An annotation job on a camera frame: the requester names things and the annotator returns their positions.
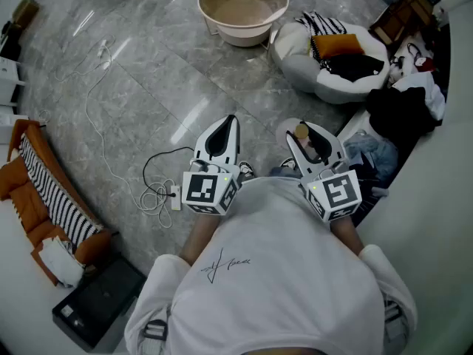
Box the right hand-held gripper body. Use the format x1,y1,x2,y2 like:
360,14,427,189
299,160,364,223

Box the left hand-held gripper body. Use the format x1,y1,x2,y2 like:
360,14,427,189
182,157,242,216

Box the person's right forearm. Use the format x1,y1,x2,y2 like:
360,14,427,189
330,218,366,257

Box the person's left forearm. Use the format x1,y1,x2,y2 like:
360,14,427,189
179,212,219,266

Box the person's blue jeans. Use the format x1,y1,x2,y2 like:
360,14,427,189
236,165,303,181

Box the person's left shoe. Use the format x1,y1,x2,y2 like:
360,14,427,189
238,160,256,180

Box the blue denim clothes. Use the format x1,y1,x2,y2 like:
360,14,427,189
343,131,400,189

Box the black clothes pile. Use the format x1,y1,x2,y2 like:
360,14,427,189
365,86,443,149

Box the white beanbag chair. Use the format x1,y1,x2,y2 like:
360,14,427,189
269,20,392,105

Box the black cushion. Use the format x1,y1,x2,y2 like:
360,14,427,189
321,53,386,83

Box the person's white t-shirt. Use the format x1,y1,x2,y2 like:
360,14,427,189
123,175,418,355

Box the orange cushion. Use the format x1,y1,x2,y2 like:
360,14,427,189
312,33,366,60

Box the white cloth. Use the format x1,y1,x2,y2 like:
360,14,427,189
391,71,447,121

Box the black white zigzag blanket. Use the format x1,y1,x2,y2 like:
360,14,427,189
295,11,347,61

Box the red white bag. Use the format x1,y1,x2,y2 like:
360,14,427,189
406,42,437,73

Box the black white striped throw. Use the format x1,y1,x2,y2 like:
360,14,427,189
18,134,103,247

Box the wooden shelf rack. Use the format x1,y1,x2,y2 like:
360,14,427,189
369,0,435,47

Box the black flat case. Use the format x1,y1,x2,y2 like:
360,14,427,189
51,257,148,353

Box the white paper bundle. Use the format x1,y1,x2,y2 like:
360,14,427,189
38,234,86,288

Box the orange sofa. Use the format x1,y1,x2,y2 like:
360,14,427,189
0,119,114,287

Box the white side cabinet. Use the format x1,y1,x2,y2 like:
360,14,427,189
0,55,27,107

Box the black cable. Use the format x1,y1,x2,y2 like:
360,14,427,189
143,146,195,199

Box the white cable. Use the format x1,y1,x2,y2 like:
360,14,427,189
55,37,175,229

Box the grey harness strap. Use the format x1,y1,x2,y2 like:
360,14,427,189
384,300,402,340
142,318,169,342

